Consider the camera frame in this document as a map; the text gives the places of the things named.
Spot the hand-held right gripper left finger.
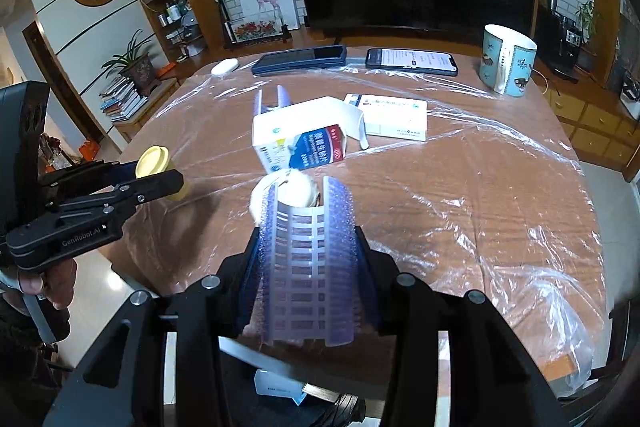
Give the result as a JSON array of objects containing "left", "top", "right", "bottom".
[{"left": 44, "top": 227, "right": 263, "bottom": 427}]

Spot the clear plastic table cover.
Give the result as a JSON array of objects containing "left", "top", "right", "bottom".
[{"left": 107, "top": 52, "right": 613, "bottom": 400}]

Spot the white blue small box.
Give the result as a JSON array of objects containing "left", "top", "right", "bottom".
[{"left": 252, "top": 369, "right": 307, "bottom": 406}]

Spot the framed red flower picture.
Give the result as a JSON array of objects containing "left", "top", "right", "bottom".
[{"left": 222, "top": 18, "right": 293, "bottom": 48}]

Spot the green potted houseplant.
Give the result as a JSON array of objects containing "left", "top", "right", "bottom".
[{"left": 575, "top": 0, "right": 601, "bottom": 45}]

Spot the white carton with blue label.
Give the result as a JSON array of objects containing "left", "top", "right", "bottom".
[{"left": 251, "top": 96, "right": 371, "bottom": 175}]

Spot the potted orchid in patterned pot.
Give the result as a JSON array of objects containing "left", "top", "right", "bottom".
[{"left": 101, "top": 29, "right": 163, "bottom": 96}]

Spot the phone in dark blue case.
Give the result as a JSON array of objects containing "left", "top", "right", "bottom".
[{"left": 251, "top": 45, "right": 348, "bottom": 76}]

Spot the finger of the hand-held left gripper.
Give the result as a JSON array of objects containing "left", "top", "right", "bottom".
[
  {"left": 47, "top": 169, "right": 185, "bottom": 225},
  {"left": 39, "top": 161, "right": 140, "bottom": 202}
]

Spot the purple slotted plastic sheet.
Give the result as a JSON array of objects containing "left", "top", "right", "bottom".
[
  {"left": 252, "top": 174, "right": 362, "bottom": 348},
  {"left": 255, "top": 86, "right": 291, "bottom": 115}
]

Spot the yellow lidded small cup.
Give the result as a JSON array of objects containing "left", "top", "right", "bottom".
[{"left": 135, "top": 146, "right": 190, "bottom": 202}]

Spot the stack of books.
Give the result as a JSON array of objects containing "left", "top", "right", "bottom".
[{"left": 99, "top": 79, "right": 148, "bottom": 124}]

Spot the black coffee machine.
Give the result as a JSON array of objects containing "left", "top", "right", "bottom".
[{"left": 537, "top": 0, "right": 583, "bottom": 82}]

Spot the blue butterfly print mug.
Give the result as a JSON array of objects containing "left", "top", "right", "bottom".
[{"left": 479, "top": 24, "right": 538, "bottom": 98}]

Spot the black smartphone with lit screen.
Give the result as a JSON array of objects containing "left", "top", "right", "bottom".
[{"left": 365, "top": 48, "right": 460, "bottom": 78}]

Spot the wooden drawer cabinet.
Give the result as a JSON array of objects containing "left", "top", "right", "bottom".
[{"left": 530, "top": 57, "right": 640, "bottom": 182}]

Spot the low wooden side table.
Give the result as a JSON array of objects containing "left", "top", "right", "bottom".
[{"left": 112, "top": 77, "right": 181, "bottom": 142}]

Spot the person's left hand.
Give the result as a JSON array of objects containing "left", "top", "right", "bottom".
[{"left": 19, "top": 258, "right": 79, "bottom": 313}]

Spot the white flat medicine box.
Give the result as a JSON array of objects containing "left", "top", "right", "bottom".
[{"left": 344, "top": 93, "right": 429, "bottom": 142}]

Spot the white handbag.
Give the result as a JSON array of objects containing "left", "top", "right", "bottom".
[{"left": 620, "top": 74, "right": 640, "bottom": 118}]

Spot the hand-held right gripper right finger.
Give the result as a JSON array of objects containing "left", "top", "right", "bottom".
[{"left": 352, "top": 226, "right": 571, "bottom": 427}]

